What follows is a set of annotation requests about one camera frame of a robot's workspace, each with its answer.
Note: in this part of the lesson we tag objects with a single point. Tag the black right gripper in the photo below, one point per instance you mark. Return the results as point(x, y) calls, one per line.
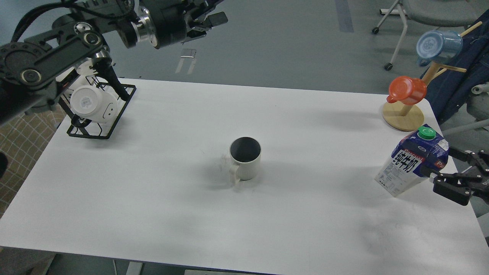
point(460, 187)

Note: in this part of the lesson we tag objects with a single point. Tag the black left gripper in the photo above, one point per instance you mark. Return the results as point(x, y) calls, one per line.
point(167, 22)

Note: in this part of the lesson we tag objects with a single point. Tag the blue white milk carton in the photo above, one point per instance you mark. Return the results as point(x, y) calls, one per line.
point(423, 148)

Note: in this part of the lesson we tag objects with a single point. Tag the cream ribbed mug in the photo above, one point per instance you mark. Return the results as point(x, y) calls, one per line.
point(245, 155)

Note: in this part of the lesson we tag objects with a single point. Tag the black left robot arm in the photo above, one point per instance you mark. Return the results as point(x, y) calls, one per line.
point(52, 38)

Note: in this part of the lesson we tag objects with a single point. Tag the red plastic cup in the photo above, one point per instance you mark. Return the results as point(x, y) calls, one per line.
point(406, 90)

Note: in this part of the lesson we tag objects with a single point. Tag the light blue plastic cup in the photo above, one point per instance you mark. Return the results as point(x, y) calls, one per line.
point(438, 46)

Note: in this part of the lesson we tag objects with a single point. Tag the wooden mug tree stand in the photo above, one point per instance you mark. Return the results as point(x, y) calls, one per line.
point(409, 117)

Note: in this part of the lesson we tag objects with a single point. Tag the dark blue fabric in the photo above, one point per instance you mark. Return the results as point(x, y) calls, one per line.
point(449, 91)

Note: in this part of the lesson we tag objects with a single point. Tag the white rear mug on rack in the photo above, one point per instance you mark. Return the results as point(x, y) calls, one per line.
point(83, 76)

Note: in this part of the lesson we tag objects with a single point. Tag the white mug on rack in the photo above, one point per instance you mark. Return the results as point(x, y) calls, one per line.
point(83, 76)
point(92, 103)

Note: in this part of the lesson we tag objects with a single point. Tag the grey office chair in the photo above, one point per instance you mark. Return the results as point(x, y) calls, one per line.
point(438, 13)

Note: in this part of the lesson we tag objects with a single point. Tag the beige checkered cloth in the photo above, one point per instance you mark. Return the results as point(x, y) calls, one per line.
point(23, 140)

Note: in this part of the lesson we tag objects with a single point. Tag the black wire mug rack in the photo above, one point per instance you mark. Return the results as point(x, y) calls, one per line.
point(87, 129)

